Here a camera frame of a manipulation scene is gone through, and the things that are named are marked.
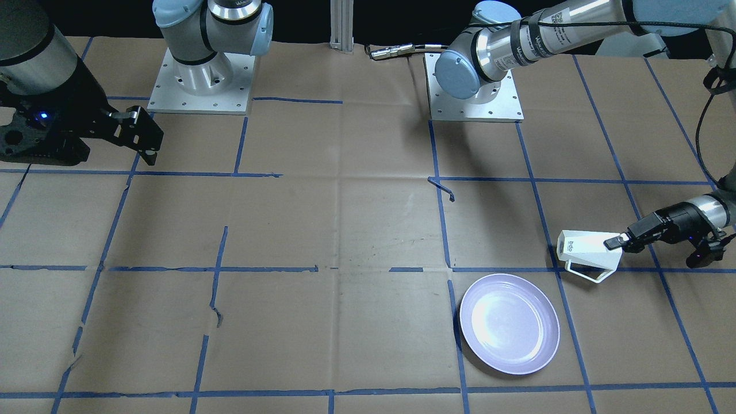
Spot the aluminium frame post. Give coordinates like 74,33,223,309
329,0,354,55

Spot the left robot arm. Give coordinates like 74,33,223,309
434,1,734,268

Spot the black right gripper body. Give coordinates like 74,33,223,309
1,59,120,167

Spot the lavender round plate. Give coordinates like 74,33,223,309
458,273,562,375

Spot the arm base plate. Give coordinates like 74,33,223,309
425,52,525,122
147,50,258,116

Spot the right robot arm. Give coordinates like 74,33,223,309
2,1,274,167

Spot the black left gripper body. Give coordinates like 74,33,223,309
624,202,715,252

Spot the white faceted cup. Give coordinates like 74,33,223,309
555,230,623,283

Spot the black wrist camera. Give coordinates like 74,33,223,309
685,236,728,269

